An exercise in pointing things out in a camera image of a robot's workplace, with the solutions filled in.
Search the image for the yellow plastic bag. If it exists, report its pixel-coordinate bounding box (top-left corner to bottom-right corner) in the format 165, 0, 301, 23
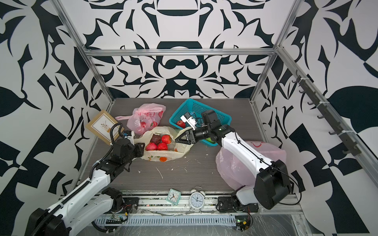
134, 126, 193, 162

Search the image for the green apple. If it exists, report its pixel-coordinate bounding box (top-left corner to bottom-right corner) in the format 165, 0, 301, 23
206, 138, 216, 144

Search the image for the smooth red apple with stem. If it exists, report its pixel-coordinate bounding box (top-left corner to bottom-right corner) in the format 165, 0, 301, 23
176, 120, 186, 129

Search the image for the pink plastic bag front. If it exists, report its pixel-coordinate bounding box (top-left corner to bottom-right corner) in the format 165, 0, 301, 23
216, 141, 287, 190

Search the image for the pink plastic bag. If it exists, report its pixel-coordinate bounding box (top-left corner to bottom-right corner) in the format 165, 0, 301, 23
216, 141, 287, 190
115, 103, 166, 136

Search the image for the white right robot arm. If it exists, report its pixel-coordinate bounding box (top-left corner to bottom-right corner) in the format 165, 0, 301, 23
175, 110, 292, 209

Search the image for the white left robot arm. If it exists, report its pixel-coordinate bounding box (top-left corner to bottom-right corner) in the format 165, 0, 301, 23
25, 138, 145, 236

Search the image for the pink plastic bag rear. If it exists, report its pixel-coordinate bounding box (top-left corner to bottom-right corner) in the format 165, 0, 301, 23
115, 103, 166, 136

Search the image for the red strawberry top right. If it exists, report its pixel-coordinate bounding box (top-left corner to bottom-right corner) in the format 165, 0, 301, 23
161, 135, 172, 145

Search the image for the dark purple fruit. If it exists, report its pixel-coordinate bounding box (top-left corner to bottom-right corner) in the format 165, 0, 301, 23
150, 134, 161, 145

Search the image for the red strawberry bottom left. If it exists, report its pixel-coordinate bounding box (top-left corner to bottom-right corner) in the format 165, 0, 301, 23
145, 143, 158, 151

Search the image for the teal perforated plastic basket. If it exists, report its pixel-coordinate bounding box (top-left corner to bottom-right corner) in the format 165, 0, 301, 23
169, 99, 237, 147

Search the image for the gold framed picture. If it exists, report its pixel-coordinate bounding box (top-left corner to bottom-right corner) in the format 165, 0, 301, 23
85, 110, 117, 145

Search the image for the small teal square clock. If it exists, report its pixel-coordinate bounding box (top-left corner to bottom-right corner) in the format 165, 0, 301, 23
166, 189, 181, 206

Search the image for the white twin-bell alarm clock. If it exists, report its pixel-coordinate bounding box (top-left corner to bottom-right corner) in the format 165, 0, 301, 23
189, 189, 206, 212

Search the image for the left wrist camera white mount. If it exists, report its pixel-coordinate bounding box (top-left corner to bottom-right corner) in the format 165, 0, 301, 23
123, 130, 135, 145

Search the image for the white slotted cable duct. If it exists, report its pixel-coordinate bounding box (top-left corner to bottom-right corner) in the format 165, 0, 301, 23
94, 215, 237, 227

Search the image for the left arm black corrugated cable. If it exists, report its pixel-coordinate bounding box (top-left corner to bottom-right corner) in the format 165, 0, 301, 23
29, 123, 126, 236

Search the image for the wall hook rail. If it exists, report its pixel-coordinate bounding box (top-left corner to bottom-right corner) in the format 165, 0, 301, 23
294, 75, 362, 156

